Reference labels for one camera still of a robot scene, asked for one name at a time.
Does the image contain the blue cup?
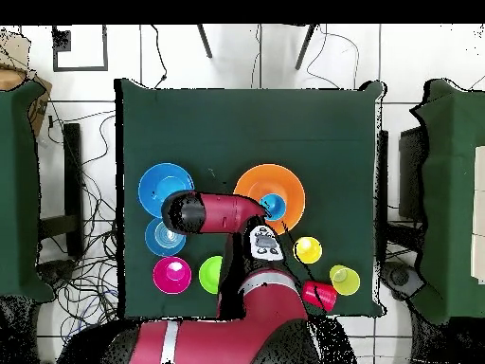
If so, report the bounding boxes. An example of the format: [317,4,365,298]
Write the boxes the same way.
[259,192,288,223]

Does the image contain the large orange bowl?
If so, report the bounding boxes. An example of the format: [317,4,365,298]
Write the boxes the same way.
[232,163,307,237]

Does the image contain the large blue bowl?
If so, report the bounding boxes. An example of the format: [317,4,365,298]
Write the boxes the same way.
[136,162,195,220]

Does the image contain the red cup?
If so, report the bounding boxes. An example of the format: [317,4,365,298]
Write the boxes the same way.
[301,280,338,313]

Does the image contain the dark green table cloth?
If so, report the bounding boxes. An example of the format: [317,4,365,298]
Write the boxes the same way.
[114,78,387,319]

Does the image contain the green bowl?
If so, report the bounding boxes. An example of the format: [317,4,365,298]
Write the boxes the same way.
[198,255,225,296]

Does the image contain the small yellow orange cup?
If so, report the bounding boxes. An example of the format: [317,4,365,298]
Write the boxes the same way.
[293,236,324,265]

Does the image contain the light blue shallow bowl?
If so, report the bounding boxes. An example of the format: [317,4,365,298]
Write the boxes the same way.
[144,217,188,258]

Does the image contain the pink bowl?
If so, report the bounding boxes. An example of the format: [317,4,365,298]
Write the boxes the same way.
[152,256,193,296]

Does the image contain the pale yellow cup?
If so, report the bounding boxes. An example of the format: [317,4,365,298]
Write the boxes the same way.
[328,264,362,297]

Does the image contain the black computer case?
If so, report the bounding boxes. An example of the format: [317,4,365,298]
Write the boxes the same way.
[397,126,427,221]

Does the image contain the grey chair base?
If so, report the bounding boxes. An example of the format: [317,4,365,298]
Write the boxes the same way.
[35,259,79,291]
[380,261,424,302]

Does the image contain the green cloth side table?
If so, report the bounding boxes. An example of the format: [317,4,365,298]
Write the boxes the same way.
[408,78,485,325]
[0,81,54,304]

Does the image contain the cardboard box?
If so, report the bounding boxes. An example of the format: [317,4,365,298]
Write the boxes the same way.
[0,31,53,137]

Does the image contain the black cable with plug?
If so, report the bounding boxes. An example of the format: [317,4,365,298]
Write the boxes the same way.
[150,24,169,89]

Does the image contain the camera tripod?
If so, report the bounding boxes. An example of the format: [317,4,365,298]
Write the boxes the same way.
[195,23,316,72]

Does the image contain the black metal frame bar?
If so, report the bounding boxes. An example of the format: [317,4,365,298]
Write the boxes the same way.
[39,122,85,259]

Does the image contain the black square floor frame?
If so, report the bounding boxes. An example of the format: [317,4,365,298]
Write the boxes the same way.
[51,25,109,72]

